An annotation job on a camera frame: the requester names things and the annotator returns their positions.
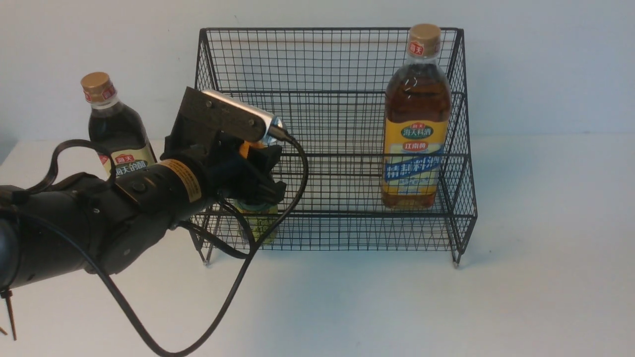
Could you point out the dark vinegar bottle gold cap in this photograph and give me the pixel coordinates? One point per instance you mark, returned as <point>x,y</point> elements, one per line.
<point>116,127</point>

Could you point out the small yellow-capped sauce bottle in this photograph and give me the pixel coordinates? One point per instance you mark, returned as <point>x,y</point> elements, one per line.
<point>258,217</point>

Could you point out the amber cooking wine bottle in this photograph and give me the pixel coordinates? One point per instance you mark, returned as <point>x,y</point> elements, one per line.
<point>417,109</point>

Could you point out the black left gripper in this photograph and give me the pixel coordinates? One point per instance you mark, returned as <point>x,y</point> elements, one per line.
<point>224,171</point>

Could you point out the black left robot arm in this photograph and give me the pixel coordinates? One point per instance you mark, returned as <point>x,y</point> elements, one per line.
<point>54,228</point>

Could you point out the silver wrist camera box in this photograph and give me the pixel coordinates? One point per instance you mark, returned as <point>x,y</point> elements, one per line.
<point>203,114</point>

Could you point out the black wire mesh rack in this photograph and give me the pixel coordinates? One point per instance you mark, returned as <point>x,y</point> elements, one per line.
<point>327,85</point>

